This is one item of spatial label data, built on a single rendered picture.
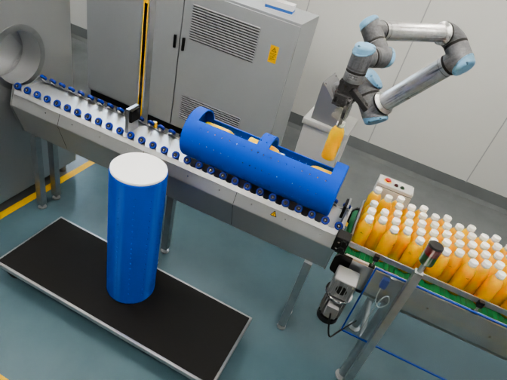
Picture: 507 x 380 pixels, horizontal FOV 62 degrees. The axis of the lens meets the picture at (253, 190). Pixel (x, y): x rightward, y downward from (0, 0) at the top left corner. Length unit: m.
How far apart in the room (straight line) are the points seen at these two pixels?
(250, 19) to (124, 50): 1.42
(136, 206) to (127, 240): 0.24
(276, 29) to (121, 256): 2.24
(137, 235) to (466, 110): 3.68
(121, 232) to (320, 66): 3.36
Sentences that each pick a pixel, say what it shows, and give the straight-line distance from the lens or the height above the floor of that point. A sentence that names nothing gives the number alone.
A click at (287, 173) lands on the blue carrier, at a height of 1.15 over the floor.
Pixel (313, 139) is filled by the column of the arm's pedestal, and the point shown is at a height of 0.98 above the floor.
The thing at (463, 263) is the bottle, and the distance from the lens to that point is 2.27.
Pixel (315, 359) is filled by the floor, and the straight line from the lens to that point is 2.84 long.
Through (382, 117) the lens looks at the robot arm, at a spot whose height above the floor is 1.30.
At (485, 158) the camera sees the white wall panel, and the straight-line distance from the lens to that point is 5.10.
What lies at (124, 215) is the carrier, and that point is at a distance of 2.15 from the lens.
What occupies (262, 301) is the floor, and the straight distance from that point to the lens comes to 2.98.
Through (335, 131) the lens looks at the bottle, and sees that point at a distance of 2.04.
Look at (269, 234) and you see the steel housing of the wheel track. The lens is 2.38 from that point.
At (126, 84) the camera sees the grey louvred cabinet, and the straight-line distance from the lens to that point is 4.66.
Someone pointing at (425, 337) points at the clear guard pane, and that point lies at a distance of 2.35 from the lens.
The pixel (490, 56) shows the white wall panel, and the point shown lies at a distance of 4.77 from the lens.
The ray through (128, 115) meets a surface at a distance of 2.55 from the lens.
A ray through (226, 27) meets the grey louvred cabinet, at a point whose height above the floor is 1.23.
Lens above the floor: 2.26
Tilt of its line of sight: 35 degrees down
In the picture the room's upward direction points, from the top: 15 degrees clockwise
